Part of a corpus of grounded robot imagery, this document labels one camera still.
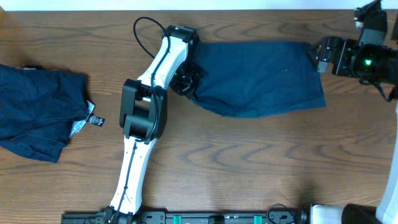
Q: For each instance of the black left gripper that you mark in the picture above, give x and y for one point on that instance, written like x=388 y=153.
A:
x=185 y=79

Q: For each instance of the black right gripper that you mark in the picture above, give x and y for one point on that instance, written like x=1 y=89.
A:
x=346 y=48

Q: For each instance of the blue denim shorts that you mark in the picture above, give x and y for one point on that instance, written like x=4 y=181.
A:
x=256 y=79

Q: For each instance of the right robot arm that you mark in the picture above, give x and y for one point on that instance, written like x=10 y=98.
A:
x=373 y=64

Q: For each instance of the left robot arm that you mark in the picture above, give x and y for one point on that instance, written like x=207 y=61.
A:
x=143 y=113

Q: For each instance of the black clothing label tag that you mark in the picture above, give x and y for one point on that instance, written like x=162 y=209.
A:
x=95 y=120

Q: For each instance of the dark navy folded garment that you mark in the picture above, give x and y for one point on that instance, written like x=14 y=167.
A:
x=38 y=110

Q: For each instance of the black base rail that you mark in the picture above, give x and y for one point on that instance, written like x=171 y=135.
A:
x=273 y=216

